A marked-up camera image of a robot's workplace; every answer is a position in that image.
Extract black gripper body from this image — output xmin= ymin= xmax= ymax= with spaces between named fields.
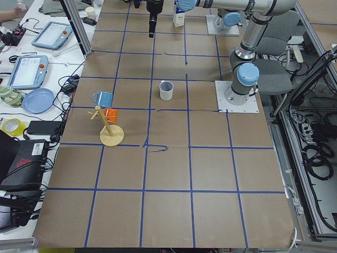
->
xmin=145 ymin=0 xmax=164 ymax=14

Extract blue white milk carton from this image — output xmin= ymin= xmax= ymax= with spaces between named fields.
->
xmin=173 ymin=1 xmax=185 ymax=27

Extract grey white plastic mug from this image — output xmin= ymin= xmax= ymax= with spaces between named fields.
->
xmin=159 ymin=80 xmax=174 ymax=101

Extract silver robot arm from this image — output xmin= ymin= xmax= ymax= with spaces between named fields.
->
xmin=216 ymin=8 xmax=242 ymax=27
xmin=176 ymin=1 xmax=296 ymax=95

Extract white paper cup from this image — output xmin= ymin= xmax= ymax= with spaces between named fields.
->
xmin=85 ymin=6 xmax=96 ymax=20

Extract orange translucent cup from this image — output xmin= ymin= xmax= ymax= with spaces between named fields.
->
xmin=104 ymin=108 xmax=118 ymax=123

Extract person's hand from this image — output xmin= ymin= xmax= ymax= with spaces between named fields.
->
xmin=0 ymin=4 xmax=28 ymax=24

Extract blue ceramic mug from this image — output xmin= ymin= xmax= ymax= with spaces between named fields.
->
xmin=92 ymin=91 xmax=113 ymax=108

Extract upper blue teach pendant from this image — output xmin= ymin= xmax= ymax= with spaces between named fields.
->
xmin=31 ymin=22 xmax=73 ymax=50

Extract blue teach pendant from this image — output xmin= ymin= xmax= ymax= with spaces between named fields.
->
xmin=31 ymin=22 xmax=73 ymax=50
xmin=7 ymin=55 xmax=49 ymax=90

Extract wooden mug tree stand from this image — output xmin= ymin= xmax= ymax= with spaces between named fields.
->
xmin=88 ymin=105 xmax=124 ymax=147

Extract grey office chair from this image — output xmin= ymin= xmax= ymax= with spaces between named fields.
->
xmin=254 ymin=7 xmax=302 ymax=95

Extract lower blue teach pendant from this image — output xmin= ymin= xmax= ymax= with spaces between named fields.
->
xmin=7 ymin=55 xmax=49 ymax=90

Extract blue plastic plate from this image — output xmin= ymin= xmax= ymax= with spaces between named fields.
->
xmin=22 ymin=88 xmax=54 ymax=114

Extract brown paper table cover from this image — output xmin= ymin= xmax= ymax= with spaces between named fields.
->
xmin=34 ymin=1 xmax=294 ymax=248

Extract black power adapter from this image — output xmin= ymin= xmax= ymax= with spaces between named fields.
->
xmin=26 ymin=121 xmax=61 ymax=135

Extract green tape rolls stack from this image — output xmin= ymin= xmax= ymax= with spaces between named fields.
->
xmin=1 ymin=86 xmax=24 ymax=107

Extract yellow tape roll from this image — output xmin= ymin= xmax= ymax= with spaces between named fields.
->
xmin=2 ymin=119 xmax=26 ymax=137

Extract black computer box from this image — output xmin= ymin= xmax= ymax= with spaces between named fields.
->
xmin=1 ymin=131 xmax=47 ymax=192

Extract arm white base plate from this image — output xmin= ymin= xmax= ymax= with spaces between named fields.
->
xmin=215 ymin=81 xmax=259 ymax=113
xmin=206 ymin=15 xmax=240 ymax=37

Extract aluminium frame post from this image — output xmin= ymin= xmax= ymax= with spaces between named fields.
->
xmin=60 ymin=0 xmax=92 ymax=56

